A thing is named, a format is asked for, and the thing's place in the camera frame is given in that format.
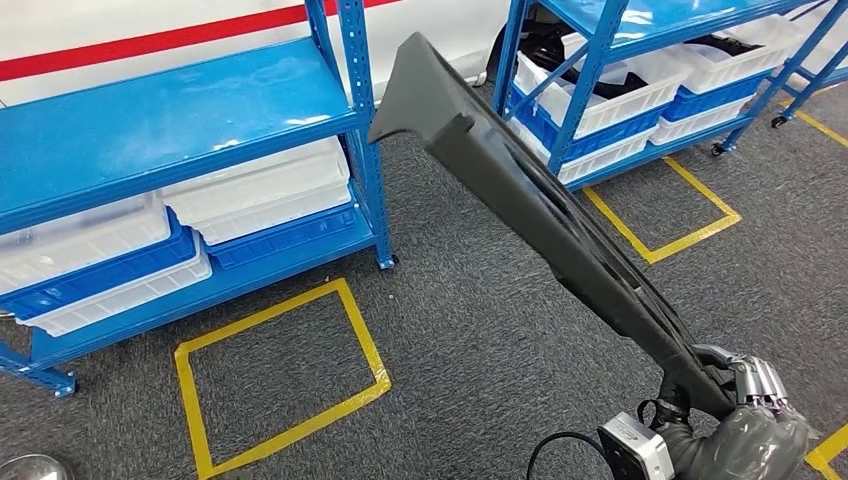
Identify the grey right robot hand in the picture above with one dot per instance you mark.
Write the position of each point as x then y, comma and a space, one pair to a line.
762, 444

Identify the white car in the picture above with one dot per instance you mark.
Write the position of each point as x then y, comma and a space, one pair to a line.
132, 26

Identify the blue metal shelf rack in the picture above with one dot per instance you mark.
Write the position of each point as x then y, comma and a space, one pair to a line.
590, 79
166, 112
811, 93

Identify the chrome stanchion post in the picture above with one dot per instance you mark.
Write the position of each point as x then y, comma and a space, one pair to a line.
33, 469

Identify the red barrier belt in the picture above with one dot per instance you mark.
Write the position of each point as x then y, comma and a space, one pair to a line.
132, 46

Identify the black plastic car part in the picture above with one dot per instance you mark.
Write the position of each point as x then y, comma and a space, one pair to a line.
503, 172

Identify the yellow floor tape square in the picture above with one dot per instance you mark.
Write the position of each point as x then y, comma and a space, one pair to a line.
187, 397
821, 129
828, 450
696, 240

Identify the black part in bin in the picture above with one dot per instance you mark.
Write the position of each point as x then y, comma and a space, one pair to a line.
722, 43
623, 85

